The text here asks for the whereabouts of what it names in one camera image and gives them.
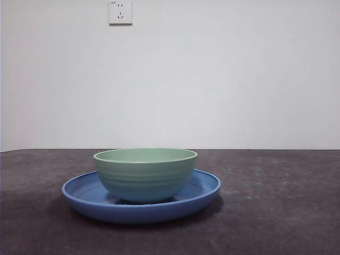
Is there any pale green ribbed bowl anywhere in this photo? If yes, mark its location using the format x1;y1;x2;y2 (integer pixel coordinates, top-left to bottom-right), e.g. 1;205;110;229
92;148;199;205

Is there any white wall socket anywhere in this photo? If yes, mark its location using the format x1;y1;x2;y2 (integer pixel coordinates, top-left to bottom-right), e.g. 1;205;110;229
108;0;133;27

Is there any blue round plate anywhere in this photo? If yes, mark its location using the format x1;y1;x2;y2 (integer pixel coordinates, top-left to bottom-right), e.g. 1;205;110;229
62;168;222;224

